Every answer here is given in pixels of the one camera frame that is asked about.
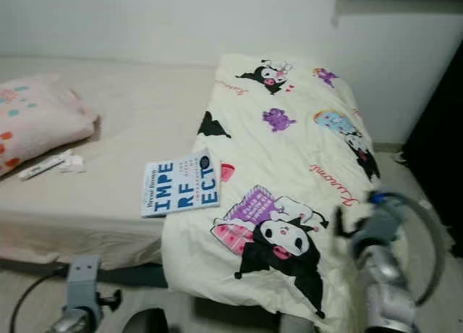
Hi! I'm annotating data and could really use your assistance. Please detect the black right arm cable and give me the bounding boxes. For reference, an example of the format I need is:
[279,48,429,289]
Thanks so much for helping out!
[369,192,447,306]

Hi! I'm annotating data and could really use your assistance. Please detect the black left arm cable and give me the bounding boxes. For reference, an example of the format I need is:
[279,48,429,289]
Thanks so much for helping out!
[7,266,69,333]

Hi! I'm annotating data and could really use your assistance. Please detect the blue and white book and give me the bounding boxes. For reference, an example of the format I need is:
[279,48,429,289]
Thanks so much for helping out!
[141,148,222,218]

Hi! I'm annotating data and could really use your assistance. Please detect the black cabinet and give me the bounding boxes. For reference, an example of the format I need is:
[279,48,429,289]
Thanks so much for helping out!
[402,54,463,211]

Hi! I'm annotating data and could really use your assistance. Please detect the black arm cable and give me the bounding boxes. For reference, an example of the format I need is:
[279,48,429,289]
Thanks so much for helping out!
[7,266,69,333]
[369,192,447,306]

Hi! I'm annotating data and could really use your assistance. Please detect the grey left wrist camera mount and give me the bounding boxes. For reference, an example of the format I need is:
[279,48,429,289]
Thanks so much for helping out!
[67,256,103,312]

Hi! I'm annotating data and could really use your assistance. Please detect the pink pillow with coloured dots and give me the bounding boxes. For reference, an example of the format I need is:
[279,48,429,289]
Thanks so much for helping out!
[0,74,98,176]

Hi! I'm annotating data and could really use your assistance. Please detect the dark teal bed frame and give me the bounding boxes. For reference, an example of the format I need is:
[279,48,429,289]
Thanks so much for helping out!
[0,259,167,289]

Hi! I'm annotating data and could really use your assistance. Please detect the crumpled white tissue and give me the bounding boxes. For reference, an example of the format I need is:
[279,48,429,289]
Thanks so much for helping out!
[56,150,88,173]

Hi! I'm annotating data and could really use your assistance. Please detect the cream cartoon print blanket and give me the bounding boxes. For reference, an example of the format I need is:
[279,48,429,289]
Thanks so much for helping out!
[161,53,384,321]

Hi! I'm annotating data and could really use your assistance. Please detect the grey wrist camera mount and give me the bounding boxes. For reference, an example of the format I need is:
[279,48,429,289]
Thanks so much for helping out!
[67,256,103,312]
[351,195,409,258]

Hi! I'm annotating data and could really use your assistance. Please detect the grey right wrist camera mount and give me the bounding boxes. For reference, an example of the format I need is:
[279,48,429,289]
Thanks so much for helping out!
[351,195,409,258]

